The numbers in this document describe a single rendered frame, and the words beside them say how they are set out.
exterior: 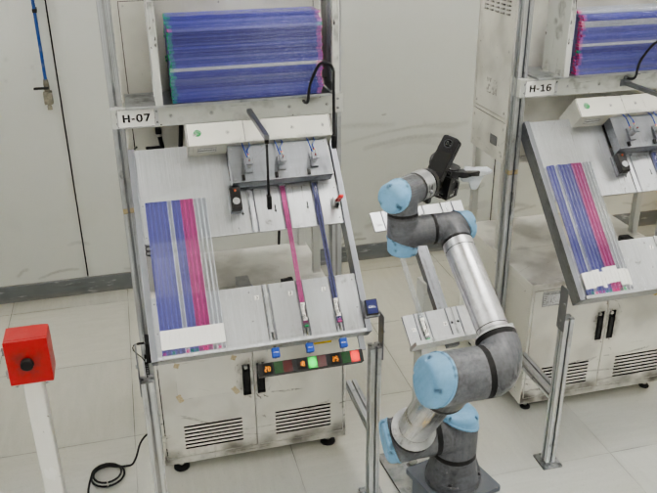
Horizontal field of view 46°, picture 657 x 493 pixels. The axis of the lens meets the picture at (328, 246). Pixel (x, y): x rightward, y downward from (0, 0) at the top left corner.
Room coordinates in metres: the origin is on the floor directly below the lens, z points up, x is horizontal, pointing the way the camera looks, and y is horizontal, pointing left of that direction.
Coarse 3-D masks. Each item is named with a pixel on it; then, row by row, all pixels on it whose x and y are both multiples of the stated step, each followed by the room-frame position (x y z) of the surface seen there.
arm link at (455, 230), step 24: (432, 216) 1.73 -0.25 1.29; (456, 216) 1.74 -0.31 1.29; (456, 240) 1.68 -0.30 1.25; (456, 264) 1.64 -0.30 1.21; (480, 264) 1.63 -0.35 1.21; (480, 288) 1.56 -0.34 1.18; (480, 312) 1.52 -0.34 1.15; (480, 336) 1.47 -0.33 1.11; (504, 336) 1.44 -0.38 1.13; (504, 360) 1.39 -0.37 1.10; (504, 384) 1.36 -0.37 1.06
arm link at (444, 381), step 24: (432, 360) 1.37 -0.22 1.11; (456, 360) 1.37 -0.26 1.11; (480, 360) 1.38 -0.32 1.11; (432, 384) 1.34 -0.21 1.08; (456, 384) 1.33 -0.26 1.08; (480, 384) 1.35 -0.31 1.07; (408, 408) 1.53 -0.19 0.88; (432, 408) 1.34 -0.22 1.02; (456, 408) 1.37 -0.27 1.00; (384, 432) 1.59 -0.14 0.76; (408, 432) 1.53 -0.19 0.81; (432, 432) 1.53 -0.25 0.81; (408, 456) 1.57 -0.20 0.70
